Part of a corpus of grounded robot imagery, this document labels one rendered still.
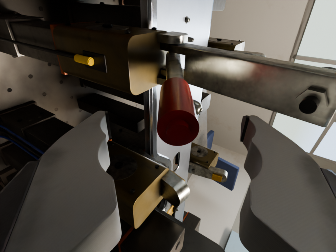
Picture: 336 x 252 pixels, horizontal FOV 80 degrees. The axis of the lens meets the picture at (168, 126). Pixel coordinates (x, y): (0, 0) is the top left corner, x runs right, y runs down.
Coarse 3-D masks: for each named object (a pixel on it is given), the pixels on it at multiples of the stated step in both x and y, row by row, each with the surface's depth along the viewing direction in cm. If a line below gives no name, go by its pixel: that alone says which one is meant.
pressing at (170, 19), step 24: (144, 0) 25; (168, 0) 29; (192, 0) 34; (144, 24) 27; (168, 24) 30; (192, 24) 36; (144, 96) 33; (192, 96) 46; (144, 120) 35; (168, 144) 44
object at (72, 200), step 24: (96, 120) 10; (72, 144) 8; (96, 144) 8; (48, 168) 7; (72, 168) 7; (96, 168) 7; (48, 192) 6; (72, 192) 6; (96, 192) 6; (24, 216) 5; (48, 216) 5; (72, 216) 6; (96, 216) 6; (24, 240) 5; (48, 240) 5; (72, 240) 5; (96, 240) 5
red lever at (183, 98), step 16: (176, 64) 18; (176, 80) 14; (160, 96) 13; (176, 96) 11; (160, 112) 11; (176, 112) 10; (192, 112) 10; (160, 128) 10; (176, 128) 10; (192, 128) 10; (176, 144) 11
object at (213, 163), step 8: (192, 144) 72; (192, 152) 68; (200, 152) 68; (208, 152) 69; (216, 152) 69; (192, 160) 66; (200, 160) 65; (208, 160) 65; (216, 160) 70; (208, 168) 63
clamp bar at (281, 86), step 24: (168, 48) 21; (192, 48) 19; (216, 48) 20; (192, 72) 20; (216, 72) 18; (240, 72) 17; (264, 72) 16; (288, 72) 15; (312, 72) 14; (240, 96) 18; (264, 96) 16; (288, 96) 15; (312, 96) 13; (312, 120) 15
